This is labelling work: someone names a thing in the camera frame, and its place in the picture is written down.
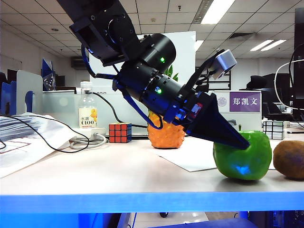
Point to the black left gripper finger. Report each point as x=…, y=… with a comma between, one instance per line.
x=218, y=126

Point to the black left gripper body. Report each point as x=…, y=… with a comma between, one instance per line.
x=187, y=111

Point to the orange pineapple with green leaves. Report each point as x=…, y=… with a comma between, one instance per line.
x=166, y=137

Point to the green apple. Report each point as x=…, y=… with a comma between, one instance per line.
x=249, y=164

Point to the brown kiwi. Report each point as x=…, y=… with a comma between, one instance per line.
x=289, y=159

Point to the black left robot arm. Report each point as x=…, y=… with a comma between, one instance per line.
x=142, y=71

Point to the purple and white name plate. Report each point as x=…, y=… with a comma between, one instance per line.
x=244, y=101

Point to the white paper sheet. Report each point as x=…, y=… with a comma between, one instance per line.
x=190, y=161

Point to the silver mirror cube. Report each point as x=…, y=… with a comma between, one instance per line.
x=273, y=129

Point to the small ceiling light panel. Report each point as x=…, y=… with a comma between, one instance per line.
x=199, y=45

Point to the coloured Rubik's cube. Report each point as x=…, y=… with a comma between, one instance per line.
x=120, y=133

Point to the ceiling light strip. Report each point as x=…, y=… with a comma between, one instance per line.
x=261, y=45
x=274, y=45

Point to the ceiling air vent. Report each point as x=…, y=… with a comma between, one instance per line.
x=241, y=36

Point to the white power strip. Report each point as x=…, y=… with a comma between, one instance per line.
x=91, y=131

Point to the clear C100 drink bottle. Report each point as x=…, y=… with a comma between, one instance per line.
x=87, y=111

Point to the wide ceiling light panel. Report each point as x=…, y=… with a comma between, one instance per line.
x=217, y=10

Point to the frosted glass desk partition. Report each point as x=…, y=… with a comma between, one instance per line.
x=61, y=107

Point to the blue patterned board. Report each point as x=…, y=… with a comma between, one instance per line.
x=47, y=76

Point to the white printed plastic bag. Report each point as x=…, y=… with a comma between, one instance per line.
x=35, y=147

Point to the white metal bookend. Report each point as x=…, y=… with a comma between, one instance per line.
x=26, y=80

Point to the stack of white papers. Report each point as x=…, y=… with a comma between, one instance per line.
x=14, y=126

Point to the blue metal bookend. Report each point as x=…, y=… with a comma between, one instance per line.
x=7, y=97

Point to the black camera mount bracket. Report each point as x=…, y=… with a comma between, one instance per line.
x=202, y=76

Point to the black wall rack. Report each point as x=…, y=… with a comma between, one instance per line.
x=228, y=82

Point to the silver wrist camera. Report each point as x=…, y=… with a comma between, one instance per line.
x=224, y=64

